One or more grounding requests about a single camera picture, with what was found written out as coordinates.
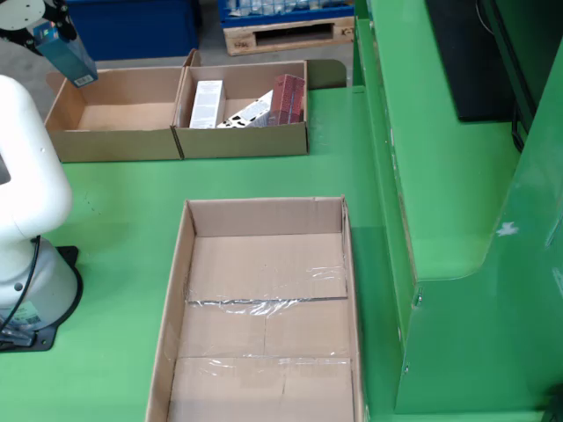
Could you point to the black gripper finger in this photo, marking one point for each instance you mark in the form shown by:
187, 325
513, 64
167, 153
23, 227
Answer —
59, 17
34, 45

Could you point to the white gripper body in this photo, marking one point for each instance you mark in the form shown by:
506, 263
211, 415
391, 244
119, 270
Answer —
19, 13

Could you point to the blue product box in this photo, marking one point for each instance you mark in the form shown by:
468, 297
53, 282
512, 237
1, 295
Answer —
70, 61

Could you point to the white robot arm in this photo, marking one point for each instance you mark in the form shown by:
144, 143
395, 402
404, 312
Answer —
26, 176

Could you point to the empty cardboard box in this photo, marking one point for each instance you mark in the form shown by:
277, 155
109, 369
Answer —
123, 145

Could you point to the white product box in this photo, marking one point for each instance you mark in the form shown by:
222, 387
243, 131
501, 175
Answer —
206, 103

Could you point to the cow print product box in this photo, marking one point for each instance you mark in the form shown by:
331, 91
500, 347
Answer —
250, 112

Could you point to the cardboard box with products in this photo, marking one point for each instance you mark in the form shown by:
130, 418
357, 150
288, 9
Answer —
242, 140

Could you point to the red product box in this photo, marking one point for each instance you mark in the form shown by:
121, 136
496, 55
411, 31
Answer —
288, 99

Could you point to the large cardboard tray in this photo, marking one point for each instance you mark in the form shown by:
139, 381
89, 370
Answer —
264, 264

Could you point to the blue plastic crate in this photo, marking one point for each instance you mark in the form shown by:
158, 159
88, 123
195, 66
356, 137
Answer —
132, 26

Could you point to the wooden pallet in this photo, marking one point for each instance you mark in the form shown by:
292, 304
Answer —
239, 41

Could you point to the black base plug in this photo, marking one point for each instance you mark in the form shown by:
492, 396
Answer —
15, 337

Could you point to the green metal shelf unit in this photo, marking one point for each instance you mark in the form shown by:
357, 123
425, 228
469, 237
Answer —
440, 132

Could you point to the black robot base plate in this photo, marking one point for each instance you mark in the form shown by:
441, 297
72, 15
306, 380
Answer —
46, 340

